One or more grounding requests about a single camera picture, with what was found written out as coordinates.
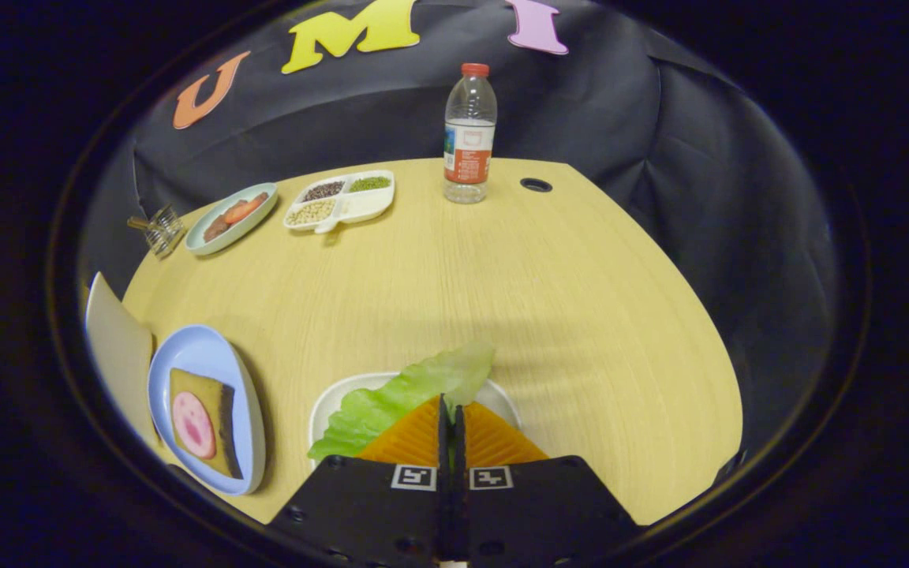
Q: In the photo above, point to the white toaster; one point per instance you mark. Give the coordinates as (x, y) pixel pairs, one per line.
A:
(119, 355)

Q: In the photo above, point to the bread slice with dark crust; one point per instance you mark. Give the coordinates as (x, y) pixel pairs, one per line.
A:
(186, 386)

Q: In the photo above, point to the pile of green beans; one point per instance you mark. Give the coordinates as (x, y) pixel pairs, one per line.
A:
(369, 184)

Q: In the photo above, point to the white divided tray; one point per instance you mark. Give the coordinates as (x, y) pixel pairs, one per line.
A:
(360, 207)

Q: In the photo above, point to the pale green round plate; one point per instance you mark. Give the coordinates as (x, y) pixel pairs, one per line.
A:
(222, 241)

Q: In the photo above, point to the brown meat slice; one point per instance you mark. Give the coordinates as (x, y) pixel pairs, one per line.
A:
(215, 229)

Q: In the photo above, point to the black backdrop cloth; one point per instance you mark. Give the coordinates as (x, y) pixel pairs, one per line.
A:
(581, 102)

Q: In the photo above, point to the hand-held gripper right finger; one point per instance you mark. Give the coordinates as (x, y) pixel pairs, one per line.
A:
(541, 505)

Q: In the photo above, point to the pile of dark beans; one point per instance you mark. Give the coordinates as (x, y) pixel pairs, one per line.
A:
(323, 191)

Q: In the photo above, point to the pink ham slice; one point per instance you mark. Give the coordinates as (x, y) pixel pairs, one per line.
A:
(194, 426)

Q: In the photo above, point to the pile of pale beans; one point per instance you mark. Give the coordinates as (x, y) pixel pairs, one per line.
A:
(311, 213)

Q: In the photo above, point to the blue round plate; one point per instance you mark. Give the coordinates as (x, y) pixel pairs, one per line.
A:
(202, 351)

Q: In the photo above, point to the white square plate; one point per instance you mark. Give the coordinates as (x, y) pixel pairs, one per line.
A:
(328, 402)

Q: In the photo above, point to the green lettuce leaf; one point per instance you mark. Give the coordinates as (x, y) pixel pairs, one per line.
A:
(407, 394)

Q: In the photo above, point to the clear water bottle red cap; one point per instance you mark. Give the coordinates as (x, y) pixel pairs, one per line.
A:
(469, 150)

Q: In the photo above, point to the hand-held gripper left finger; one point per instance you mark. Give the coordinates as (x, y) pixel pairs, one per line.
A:
(375, 505)

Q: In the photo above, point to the red tomato slice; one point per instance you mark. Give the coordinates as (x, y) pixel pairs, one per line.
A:
(243, 209)

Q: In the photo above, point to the wooden stick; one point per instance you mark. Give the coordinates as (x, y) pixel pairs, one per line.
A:
(139, 223)

